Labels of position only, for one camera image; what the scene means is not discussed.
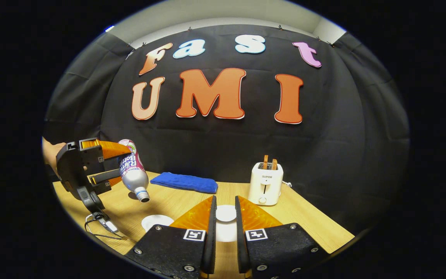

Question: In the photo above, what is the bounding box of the white toaster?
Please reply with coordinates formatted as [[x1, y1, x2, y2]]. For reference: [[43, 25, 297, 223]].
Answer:
[[248, 162, 284, 206]]

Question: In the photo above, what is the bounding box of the silver water bottle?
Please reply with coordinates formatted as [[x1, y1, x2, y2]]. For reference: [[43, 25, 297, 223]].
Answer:
[[118, 139, 151, 203]]

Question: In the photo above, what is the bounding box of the blue towel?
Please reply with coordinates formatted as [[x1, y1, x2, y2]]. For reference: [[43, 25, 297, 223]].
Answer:
[[150, 172, 219, 194]]

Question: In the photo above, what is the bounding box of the white teacup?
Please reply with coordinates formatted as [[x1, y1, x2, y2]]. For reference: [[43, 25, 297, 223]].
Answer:
[[141, 214, 174, 233]]

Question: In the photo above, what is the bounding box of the white teacup lid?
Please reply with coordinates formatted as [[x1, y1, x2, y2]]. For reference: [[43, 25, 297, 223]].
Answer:
[[214, 204, 239, 243]]

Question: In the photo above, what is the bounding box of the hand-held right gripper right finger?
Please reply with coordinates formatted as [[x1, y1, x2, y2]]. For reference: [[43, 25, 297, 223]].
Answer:
[[235, 195, 330, 279]]

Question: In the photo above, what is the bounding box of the black backdrop cloth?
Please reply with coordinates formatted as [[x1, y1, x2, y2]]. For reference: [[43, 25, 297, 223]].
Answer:
[[43, 24, 410, 235]]

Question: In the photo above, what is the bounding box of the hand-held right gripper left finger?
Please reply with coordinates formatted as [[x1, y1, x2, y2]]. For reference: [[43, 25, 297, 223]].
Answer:
[[124, 195, 218, 279]]

